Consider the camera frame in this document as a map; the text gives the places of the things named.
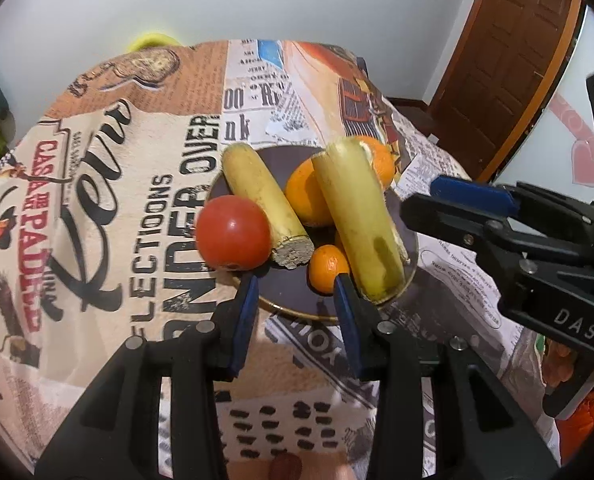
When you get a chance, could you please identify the red tomato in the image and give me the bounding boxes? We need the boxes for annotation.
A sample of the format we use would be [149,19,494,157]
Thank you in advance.
[195,196,272,271]

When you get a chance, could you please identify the yellow chair back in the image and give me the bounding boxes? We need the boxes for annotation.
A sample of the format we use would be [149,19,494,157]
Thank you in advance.
[126,32,184,54]

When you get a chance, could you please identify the brown wooden door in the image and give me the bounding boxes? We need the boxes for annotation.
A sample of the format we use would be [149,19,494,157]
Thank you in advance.
[429,0,586,183]

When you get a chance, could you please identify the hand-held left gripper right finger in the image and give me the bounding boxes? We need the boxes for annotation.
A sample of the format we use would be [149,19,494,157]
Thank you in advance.
[333,272,560,480]

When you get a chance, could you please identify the person's right hand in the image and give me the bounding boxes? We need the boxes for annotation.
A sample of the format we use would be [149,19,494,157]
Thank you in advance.
[543,342,581,392]

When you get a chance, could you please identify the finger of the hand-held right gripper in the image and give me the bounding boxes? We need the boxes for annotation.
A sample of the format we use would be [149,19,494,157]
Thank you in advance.
[400,194,528,272]
[429,174,594,237]

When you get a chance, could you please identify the yellow banana piece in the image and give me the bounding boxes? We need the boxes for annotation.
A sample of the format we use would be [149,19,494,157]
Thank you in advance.
[221,143,315,267]
[311,136,410,306]

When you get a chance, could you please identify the printed newspaper tablecloth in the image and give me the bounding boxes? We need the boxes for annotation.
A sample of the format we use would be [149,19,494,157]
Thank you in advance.
[0,40,564,480]

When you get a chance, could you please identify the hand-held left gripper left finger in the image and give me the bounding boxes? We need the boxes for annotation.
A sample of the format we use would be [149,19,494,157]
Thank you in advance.
[34,272,262,480]

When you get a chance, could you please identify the white sliding wardrobe door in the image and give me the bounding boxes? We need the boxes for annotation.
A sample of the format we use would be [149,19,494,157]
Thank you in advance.
[492,5,594,206]

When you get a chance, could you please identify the small orange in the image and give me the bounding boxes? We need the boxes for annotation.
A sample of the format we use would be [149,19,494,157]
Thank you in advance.
[308,244,352,295]

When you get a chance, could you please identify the dark purple plate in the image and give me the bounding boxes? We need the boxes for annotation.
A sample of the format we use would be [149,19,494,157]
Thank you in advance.
[204,142,420,322]

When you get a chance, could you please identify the pink heart decoration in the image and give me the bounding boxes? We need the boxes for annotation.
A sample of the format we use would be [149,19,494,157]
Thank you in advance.
[547,95,594,187]

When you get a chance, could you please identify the large orange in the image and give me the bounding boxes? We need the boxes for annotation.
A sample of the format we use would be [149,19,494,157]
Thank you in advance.
[354,136,396,194]
[284,157,336,227]

